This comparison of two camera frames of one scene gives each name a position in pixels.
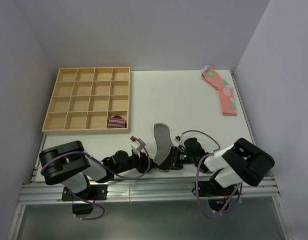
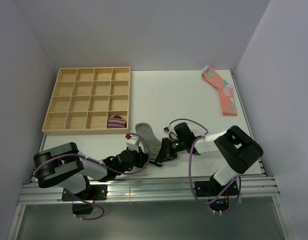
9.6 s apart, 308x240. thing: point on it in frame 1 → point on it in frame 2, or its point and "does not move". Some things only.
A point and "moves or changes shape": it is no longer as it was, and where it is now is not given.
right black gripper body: (178, 157) → (171, 147)
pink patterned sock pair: (225, 90) does not move
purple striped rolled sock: (117, 122) does not move
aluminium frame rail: (137, 190) does not move
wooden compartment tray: (84, 99) does not move
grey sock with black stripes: (164, 143) moves or changes shape
